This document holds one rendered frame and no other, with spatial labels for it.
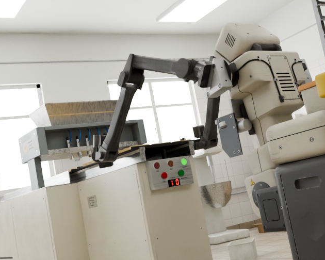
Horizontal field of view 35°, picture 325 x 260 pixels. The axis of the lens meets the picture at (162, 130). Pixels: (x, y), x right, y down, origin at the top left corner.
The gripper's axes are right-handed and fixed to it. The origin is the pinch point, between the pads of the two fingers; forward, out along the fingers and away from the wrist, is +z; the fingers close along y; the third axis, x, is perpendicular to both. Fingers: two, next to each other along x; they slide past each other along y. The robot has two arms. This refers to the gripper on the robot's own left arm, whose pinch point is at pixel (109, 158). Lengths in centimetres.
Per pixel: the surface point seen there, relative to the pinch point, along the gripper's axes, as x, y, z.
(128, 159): 11.3, 3.3, -7.0
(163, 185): 26.2, 18.9, -8.1
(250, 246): 51, 76, 206
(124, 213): 2.8, 28.5, 0.4
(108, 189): -5.9, 15.0, 9.1
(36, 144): -48, -19, 25
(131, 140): -5, -16, 74
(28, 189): -84, 1, 83
